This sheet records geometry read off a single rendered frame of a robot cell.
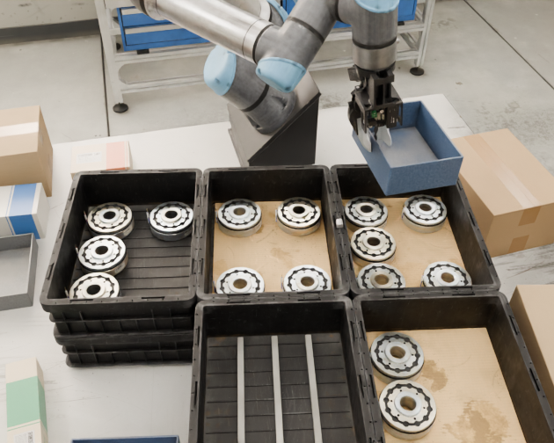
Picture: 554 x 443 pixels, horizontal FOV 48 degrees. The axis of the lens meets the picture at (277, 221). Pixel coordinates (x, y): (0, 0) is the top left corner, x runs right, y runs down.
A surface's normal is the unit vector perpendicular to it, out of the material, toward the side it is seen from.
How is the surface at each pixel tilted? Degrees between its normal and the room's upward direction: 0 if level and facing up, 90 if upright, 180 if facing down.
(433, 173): 90
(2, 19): 90
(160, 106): 0
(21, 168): 90
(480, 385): 0
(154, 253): 0
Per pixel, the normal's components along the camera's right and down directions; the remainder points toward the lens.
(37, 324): 0.00, -0.72
